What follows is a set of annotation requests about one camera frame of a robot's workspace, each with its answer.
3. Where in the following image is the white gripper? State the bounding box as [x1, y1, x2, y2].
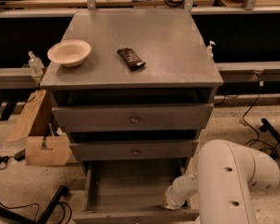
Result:
[162, 186, 188, 210]

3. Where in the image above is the grey bottom drawer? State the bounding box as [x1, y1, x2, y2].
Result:
[73, 159, 199, 224]

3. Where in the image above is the grey drawer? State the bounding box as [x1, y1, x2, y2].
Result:
[70, 140, 198, 161]
[73, 159, 199, 224]
[52, 104, 213, 133]

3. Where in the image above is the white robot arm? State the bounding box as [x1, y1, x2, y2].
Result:
[162, 140, 280, 224]

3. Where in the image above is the grey middle drawer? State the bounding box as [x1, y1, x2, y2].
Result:
[70, 140, 198, 161]

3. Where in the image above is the grey top drawer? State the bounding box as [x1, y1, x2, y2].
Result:
[52, 104, 213, 133]

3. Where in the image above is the grey drawer cabinet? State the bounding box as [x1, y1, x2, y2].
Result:
[40, 8, 224, 176]

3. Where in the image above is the black stand leg right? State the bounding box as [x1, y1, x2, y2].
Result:
[260, 118, 280, 145]

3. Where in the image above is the black stand leg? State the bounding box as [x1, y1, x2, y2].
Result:
[260, 118, 280, 145]
[0, 185, 69, 224]

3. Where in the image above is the black stand leg left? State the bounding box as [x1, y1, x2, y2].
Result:
[0, 185, 69, 224]

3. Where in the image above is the black snack bar wrapper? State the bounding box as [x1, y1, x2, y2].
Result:
[118, 48, 147, 71]

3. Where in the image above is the white pump bottle right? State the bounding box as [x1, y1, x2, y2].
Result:
[206, 40, 216, 58]

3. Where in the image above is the brown cardboard box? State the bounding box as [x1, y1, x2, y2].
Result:
[7, 90, 72, 166]

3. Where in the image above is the black power adapter left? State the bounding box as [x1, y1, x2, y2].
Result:
[14, 149, 25, 161]

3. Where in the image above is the white bowl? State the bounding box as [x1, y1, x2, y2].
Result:
[48, 39, 91, 67]

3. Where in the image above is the clear sanitizer bottle left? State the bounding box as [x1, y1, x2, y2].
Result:
[28, 51, 44, 76]

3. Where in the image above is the black cable on floor right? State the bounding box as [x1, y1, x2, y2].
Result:
[242, 93, 280, 161]

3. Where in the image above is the black cable on floor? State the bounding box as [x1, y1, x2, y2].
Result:
[242, 93, 280, 161]
[0, 189, 73, 224]

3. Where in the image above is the black cable on floor left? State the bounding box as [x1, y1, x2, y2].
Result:
[0, 189, 73, 224]

